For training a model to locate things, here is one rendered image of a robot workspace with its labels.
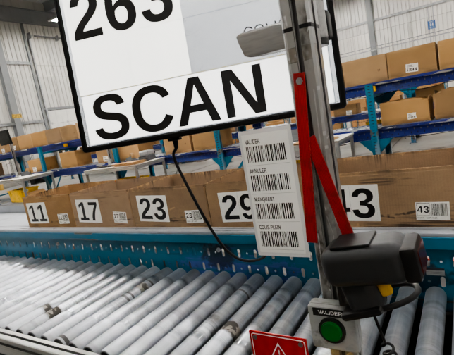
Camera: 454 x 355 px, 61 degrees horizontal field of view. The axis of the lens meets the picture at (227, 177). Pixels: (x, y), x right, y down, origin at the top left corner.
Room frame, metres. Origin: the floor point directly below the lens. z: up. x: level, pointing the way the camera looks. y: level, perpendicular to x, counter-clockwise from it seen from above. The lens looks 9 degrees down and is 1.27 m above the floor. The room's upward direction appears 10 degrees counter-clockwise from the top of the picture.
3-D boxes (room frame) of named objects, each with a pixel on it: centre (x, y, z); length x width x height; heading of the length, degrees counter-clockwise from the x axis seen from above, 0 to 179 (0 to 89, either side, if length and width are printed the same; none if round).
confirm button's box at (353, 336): (0.51, -0.11, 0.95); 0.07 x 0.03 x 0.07; 57
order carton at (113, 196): (1.81, 0.50, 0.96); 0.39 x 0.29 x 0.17; 57
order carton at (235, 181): (1.39, -0.16, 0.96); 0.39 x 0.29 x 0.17; 57
